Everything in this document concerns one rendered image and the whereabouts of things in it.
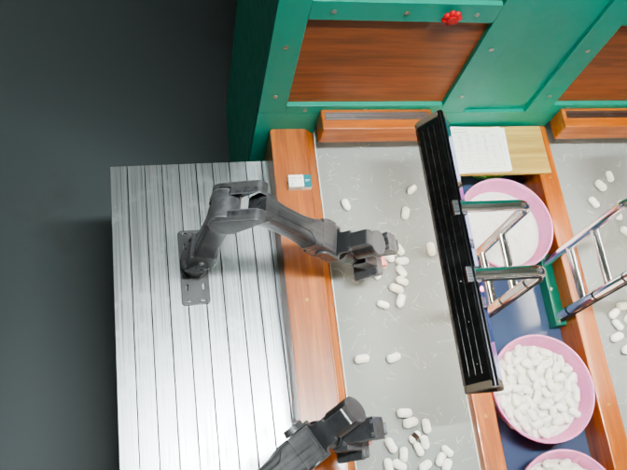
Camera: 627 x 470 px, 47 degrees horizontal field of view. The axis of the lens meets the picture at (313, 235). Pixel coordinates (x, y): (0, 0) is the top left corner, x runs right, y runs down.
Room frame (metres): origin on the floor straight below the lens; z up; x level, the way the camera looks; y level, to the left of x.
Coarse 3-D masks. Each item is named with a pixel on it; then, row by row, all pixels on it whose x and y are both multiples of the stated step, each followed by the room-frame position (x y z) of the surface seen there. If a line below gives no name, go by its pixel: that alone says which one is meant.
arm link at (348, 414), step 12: (348, 396) 0.35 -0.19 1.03; (336, 408) 0.32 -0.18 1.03; (348, 408) 0.32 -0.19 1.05; (360, 408) 0.34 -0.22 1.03; (324, 420) 0.29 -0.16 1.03; (336, 420) 0.29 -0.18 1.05; (348, 420) 0.30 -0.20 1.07; (360, 420) 0.31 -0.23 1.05; (288, 432) 0.24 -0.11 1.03; (312, 432) 0.26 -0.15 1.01; (324, 432) 0.27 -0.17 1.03; (336, 432) 0.27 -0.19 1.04; (348, 432) 0.29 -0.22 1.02; (324, 444) 0.25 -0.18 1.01; (312, 468) 0.20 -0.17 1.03
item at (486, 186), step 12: (492, 180) 1.12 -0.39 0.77; (504, 180) 1.14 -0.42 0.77; (468, 192) 1.06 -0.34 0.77; (480, 192) 1.10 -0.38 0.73; (504, 192) 1.13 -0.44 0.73; (516, 192) 1.14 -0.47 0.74; (528, 192) 1.14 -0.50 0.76; (540, 204) 1.12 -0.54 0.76; (540, 216) 1.09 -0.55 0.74; (540, 228) 1.07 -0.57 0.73; (552, 228) 1.06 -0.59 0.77; (540, 240) 1.03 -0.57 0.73; (540, 252) 0.99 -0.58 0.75; (480, 264) 0.91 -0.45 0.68; (492, 264) 0.88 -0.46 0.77; (528, 264) 0.94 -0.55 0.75
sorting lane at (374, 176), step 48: (336, 144) 1.05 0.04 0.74; (384, 144) 1.11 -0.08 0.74; (336, 192) 0.91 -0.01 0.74; (384, 192) 0.97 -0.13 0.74; (432, 240) 0.90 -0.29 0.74; (336, 288) 0.66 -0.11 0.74; (384, 288) 0.71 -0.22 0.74; (432, 288) 0.77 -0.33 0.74; (384, 336) 0.60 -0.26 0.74; (432, 336) 0.65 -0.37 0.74; (384, 384) 0.48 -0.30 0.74; (432, 384) 0.53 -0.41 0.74; (432, 432) 0.42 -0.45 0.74
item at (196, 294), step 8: (184, 232) 0.66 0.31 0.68; (192, 232) 0.67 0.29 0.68; (184, 240) 0.64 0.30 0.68; (184, 256) 0.57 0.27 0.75; (184, 264) 0.56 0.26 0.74; (184, 272) 0.56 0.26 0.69; (192, 272) 0.55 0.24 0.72; (184, 280) 0.54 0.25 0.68; (192, 280) 0.55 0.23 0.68; (200, 280) 0.56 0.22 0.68; (208, 280) 0.57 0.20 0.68; (184, 288) 0.52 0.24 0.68; (192, 288) 0.53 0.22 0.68; (200, 288) 0.54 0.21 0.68; (208, 288) 0.55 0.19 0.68; (184, 296) 0.50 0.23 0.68; (192, 296) 0.51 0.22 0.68; (200, 296) 0.52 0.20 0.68; (208, 296) 0.53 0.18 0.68; (184, 304) 0.48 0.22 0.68; (192, 304) 0.49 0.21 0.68; (200, 304) 0.50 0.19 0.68
